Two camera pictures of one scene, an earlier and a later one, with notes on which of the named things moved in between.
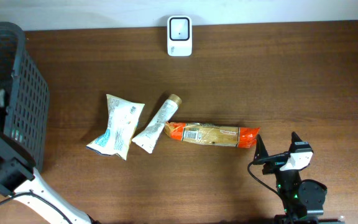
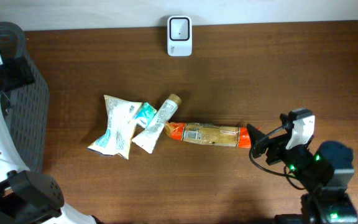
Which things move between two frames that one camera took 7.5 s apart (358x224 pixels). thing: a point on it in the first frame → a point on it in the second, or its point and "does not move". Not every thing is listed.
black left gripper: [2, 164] → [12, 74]
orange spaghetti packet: [211, 134] does not move
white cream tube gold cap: [146, 139] does not move
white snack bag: [123, 117] does not move
